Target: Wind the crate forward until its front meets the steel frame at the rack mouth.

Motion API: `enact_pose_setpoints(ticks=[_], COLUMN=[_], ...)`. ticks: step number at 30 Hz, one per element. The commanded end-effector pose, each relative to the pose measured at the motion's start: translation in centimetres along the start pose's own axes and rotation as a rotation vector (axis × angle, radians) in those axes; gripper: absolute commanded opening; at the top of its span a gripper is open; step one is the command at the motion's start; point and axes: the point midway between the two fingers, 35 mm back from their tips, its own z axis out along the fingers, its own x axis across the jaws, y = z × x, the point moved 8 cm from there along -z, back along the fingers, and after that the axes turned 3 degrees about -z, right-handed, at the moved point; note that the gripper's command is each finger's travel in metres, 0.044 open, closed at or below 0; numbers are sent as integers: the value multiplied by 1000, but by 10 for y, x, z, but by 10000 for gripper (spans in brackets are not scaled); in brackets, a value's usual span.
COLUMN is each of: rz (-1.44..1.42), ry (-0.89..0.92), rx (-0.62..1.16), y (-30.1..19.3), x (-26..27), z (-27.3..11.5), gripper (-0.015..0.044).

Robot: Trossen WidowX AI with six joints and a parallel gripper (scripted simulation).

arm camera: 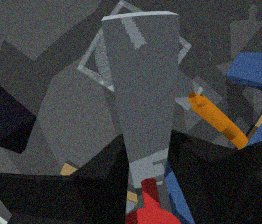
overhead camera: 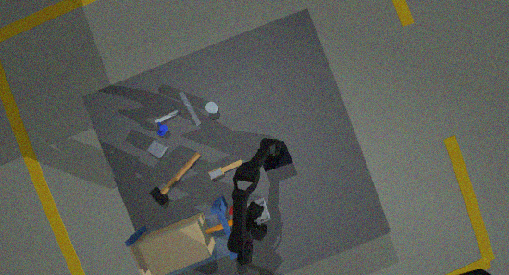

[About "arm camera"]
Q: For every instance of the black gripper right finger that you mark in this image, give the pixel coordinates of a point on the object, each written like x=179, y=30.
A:
x=214, y=180

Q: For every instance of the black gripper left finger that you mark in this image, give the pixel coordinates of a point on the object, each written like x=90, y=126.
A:
x=96, y=193

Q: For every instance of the grey crank handle with red knob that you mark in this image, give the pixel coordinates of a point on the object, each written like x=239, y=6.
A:
x=142, y=51

